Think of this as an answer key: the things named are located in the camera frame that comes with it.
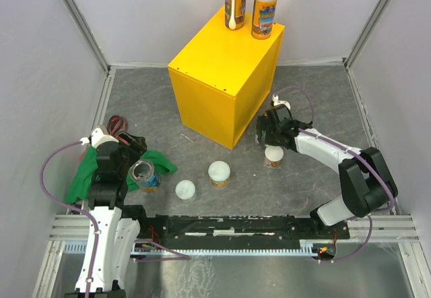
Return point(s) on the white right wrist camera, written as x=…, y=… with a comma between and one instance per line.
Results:
x=276, y=101

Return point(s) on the tall can with white spoon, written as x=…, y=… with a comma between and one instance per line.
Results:
x=234, y=14

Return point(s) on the green cloth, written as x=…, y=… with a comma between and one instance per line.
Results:
x=82, y=181

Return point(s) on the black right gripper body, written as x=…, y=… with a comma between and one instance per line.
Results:
x=262, y=123

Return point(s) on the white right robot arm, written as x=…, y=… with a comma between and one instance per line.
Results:
x=366, y=182

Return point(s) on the yellow wooden cabinet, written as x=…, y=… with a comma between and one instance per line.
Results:
x=222, y=77

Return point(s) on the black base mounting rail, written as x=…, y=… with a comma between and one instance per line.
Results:
x=239, y=232

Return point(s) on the yellow can white lid middle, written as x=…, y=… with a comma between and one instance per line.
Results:
x=219, y=174

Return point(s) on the small can white lid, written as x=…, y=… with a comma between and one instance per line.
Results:
x=273, y=156

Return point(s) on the blue yellow can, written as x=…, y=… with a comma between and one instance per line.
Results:
x=262, y=18

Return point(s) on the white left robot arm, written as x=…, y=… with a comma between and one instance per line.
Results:
x=114, y=226

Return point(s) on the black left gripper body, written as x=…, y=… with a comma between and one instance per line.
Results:
x=129, y=157

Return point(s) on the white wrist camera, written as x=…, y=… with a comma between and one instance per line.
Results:
x=276, y=101
x=98, y=136

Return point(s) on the small jar white lid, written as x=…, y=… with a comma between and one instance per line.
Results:
x=186, y=191

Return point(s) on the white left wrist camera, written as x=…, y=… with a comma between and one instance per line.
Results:
x=98, y=136

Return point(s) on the open blue tin can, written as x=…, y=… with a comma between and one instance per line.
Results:
x=145, y=176

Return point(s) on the light blue cable duct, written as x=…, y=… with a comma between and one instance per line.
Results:
x=305, y=250

